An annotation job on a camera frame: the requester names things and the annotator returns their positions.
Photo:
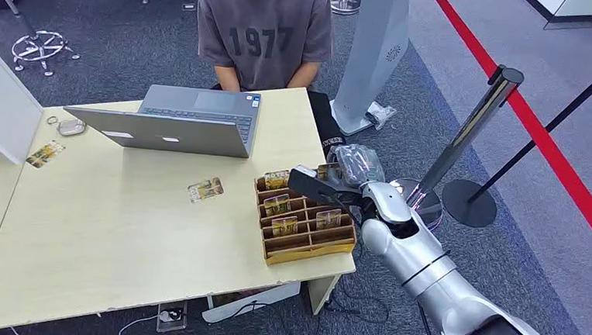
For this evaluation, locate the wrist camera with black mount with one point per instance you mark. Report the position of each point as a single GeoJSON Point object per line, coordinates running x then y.
{"type": "Point", "coordinates": [315, 188]}

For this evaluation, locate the wooden card organizer box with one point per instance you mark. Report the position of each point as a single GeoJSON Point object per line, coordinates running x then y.
{"type": "Point", "coordinates": [302, 239]}

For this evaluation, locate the white reception counter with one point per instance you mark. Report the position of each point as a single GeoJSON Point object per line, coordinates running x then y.
{"type": "Point", "coordinates": [578, 11]}

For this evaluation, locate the person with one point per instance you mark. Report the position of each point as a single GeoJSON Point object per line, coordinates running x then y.
{"type": "Point", "coordinates": [263, 30]}

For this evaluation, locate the clear plastic bag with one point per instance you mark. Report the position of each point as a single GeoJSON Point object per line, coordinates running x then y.
{"type": "Point", "coordinates": [381, 115]}

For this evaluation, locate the grey laptop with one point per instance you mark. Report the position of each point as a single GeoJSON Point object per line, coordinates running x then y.
{"type": "Point", "coordinates": [196, 119]}

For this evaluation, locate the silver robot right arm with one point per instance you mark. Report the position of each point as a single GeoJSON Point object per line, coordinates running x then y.
{"type": "Point", "coordinates": [424, 256]}

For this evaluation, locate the desk leg panel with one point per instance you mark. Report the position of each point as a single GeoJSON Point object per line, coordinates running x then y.
{"type": "Point", "coordinates": [321, 294]}

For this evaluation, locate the chrome stanchion post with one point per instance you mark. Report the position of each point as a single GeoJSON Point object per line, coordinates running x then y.
{"type": "Point", "coordinates": [462, 140]}

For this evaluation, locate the grey standing kiosk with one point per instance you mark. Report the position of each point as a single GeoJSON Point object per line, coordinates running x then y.
{"type": "Point", "coordinates": [375, 53]}

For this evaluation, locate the floor power socket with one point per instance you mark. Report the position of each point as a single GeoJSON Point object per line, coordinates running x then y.
{"type": "Point", "coordinates": [171, 316]}

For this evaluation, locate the small floor outlet plate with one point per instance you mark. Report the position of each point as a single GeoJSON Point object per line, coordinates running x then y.
{"type": "Point", "coordinates": [188, 6]}

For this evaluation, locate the black stanchion with round base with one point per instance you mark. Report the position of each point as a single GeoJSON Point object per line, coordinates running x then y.
{"type": "Point", "coordinates": [469, 204]}

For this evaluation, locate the person's right forearm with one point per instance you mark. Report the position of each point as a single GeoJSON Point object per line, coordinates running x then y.
{"type": "Point", "coordinates": [228, 77]}

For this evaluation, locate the person's left forearm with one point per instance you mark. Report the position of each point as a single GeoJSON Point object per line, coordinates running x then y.
{"type": "Point", "coordinates": [304, 77]}

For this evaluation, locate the white board under desk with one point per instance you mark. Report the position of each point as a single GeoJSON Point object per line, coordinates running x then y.
{"type": "Point", "coordinates": [252, 302]}

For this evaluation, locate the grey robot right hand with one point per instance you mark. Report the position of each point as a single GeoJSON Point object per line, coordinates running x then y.
{"type": "Point", "coordinates": [360, 165]}

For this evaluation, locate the black chair with chrome base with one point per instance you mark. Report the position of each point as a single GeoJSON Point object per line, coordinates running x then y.
{"type": "Point", "coordinates": [41, 48]}

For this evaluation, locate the red barrier belt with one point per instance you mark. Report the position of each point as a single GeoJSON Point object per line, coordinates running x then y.
{"type": "Point", "coordinates": [544, 140]}

